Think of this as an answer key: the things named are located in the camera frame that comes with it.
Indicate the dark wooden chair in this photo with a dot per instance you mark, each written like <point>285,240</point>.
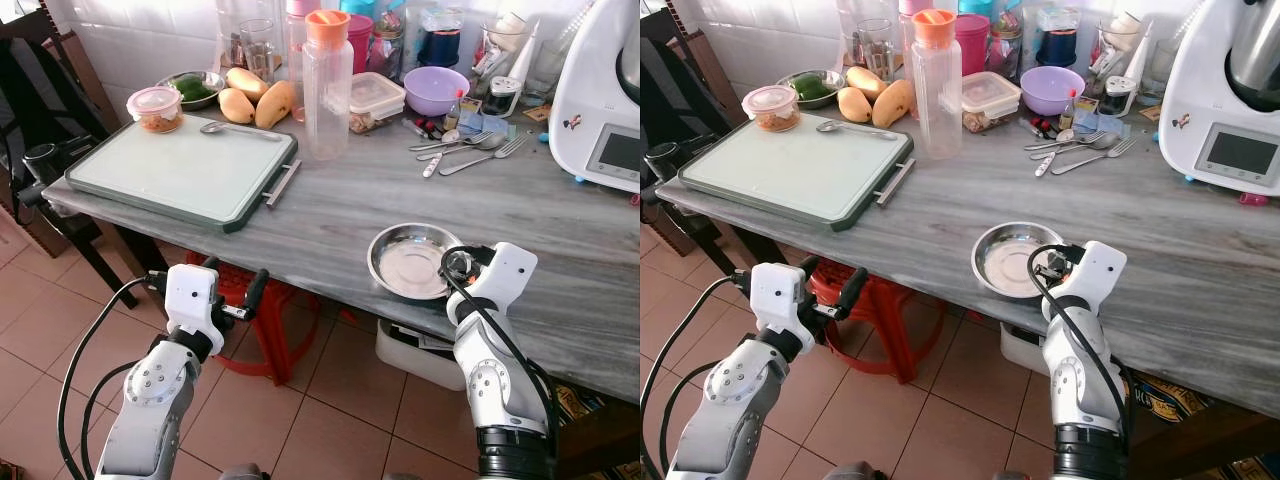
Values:
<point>30,25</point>
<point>665,25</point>

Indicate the clear drinking glass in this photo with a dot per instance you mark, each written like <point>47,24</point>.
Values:
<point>874,47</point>
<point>257,48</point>

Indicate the white plastic box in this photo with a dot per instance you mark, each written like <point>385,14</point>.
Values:
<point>1020,348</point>
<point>415,350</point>

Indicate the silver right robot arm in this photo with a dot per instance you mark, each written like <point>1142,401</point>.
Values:
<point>495,385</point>
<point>1075,385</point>

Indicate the patterned floor mat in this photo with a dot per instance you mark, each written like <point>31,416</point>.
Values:
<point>1170,392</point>
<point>572,400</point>

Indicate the dark blue cup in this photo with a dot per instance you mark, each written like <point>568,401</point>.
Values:
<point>1056,45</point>
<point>440,45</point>

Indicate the white tray with green rim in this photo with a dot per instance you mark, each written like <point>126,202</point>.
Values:
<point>180,170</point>
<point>795,170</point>

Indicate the clear utensil holder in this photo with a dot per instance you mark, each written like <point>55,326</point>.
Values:
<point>500,50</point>
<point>1115,50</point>

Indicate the white kitchen cooking machine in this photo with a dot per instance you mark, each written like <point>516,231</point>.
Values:
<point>1200,95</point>
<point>590,90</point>

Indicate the round steel plate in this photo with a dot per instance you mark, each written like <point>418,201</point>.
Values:
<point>405,262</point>
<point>1005,260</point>

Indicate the clear bottle with orange lid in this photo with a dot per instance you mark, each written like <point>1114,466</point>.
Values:
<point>327,95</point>
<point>936,94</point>

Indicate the glass storage jar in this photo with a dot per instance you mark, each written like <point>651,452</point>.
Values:
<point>1005,48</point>
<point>388,48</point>

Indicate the small pink-lidded food container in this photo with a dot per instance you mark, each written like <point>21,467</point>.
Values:
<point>155,108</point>
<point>770,107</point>

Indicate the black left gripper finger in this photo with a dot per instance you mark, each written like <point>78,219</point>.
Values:
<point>741,282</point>
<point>854,288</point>
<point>257,288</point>
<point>157,283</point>

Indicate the small red-capped sauce bottle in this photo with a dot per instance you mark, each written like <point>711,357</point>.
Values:
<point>455,112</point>
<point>1069,112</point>

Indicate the grey robot leg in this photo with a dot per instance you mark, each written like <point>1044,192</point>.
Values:
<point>243,472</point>
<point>850,472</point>

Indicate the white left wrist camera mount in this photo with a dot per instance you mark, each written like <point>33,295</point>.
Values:
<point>775,295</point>
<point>190,295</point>

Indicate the clear rectangular food container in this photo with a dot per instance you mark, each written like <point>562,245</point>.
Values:
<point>378,98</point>
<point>990,97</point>

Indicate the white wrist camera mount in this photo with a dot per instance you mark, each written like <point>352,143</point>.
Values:
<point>510,270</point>
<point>775,295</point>
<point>1100,268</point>
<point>190,295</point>

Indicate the green vegetable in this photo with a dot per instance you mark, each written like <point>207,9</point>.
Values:
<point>192,87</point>
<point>812,86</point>

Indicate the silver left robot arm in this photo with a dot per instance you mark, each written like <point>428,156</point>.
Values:
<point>150,400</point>
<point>730,395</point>

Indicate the pink-capped clear bottle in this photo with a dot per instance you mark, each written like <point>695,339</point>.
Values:
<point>905,45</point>
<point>296,45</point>

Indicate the steel fork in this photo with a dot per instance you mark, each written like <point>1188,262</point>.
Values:
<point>1100,155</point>
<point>490,155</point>

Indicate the magenta plastic canister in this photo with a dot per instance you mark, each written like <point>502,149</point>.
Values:
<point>360,42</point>
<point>973,42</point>

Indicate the long steel spoon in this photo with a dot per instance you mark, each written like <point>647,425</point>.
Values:
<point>1100,141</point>
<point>488,141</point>

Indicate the red plastic stool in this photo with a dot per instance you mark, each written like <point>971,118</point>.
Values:
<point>275,330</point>
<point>890,325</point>

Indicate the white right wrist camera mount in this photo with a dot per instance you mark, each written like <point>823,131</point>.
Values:
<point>1100,268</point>
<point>510,270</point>

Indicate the steel bowl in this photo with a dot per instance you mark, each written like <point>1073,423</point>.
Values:
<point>788,97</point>
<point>170,98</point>

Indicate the purple plastic bowl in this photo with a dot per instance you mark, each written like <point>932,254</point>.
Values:
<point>1052,91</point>
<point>436,92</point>

